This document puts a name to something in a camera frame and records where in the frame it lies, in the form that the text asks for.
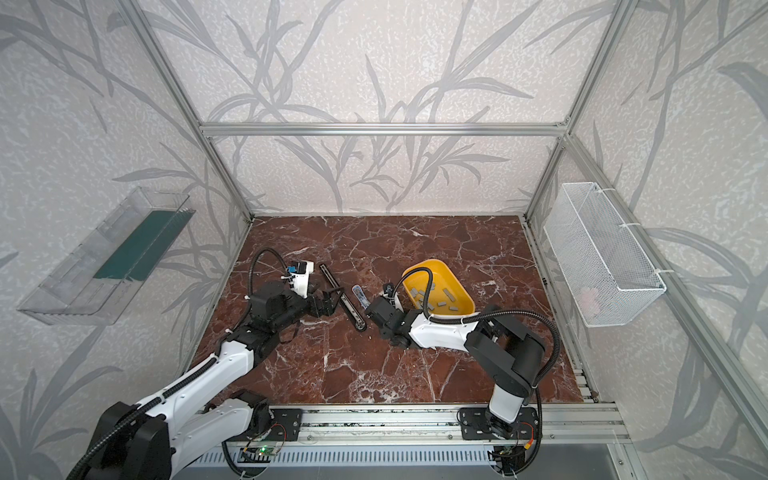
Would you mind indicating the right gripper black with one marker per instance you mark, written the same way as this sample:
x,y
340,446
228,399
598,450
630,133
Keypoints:
x,y
377,309

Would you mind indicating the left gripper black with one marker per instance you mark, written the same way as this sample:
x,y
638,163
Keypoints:
x,y
323,301

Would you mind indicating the light blue stapler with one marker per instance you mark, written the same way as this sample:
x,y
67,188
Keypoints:
x,y
361,296

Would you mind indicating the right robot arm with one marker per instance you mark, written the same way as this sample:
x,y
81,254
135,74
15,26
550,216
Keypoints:
x,y
515,348

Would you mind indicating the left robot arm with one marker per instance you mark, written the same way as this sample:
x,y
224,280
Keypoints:
x,y
158,436

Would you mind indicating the grey staple strips in tray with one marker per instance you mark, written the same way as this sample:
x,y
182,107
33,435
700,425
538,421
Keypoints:
x,y
437,300

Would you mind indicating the yellow plastic tray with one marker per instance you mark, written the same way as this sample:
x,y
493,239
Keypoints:
x,y
443,278

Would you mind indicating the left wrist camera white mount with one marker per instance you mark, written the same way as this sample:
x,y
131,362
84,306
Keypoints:
x,y
298,277

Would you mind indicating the aluminium front rail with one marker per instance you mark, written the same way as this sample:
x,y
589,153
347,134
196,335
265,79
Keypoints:
x,y
438,424

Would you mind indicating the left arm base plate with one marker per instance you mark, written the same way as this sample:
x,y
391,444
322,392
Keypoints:
x,y
276,423

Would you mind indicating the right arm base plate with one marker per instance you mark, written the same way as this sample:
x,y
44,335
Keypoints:
x,y
479,424

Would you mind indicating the clear acrylic wall shelf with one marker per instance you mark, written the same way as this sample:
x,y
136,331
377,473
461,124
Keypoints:
x,y
95,283

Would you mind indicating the white wire mesh basket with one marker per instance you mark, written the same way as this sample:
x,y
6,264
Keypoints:
x,y
609,275

